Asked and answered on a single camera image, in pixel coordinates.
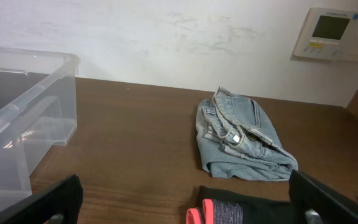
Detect clear plastic storage container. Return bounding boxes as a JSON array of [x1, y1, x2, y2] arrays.
[[0, 48, 80, 211]]

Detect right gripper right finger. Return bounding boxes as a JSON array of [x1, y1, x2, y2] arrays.
[[289, 170, 358, 224]]

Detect light blue folded jeans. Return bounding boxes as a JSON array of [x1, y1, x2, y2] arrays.
[[195, 87, 298, 182]]

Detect black garment with red waistband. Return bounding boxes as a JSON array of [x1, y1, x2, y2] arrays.
[[186, 186, 294, 224]]

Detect wall control panel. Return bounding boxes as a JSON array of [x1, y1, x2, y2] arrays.
[[293, 7, 358, 62]]

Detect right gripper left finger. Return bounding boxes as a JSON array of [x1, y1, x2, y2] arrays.
[[0, 175, 83, 224]]

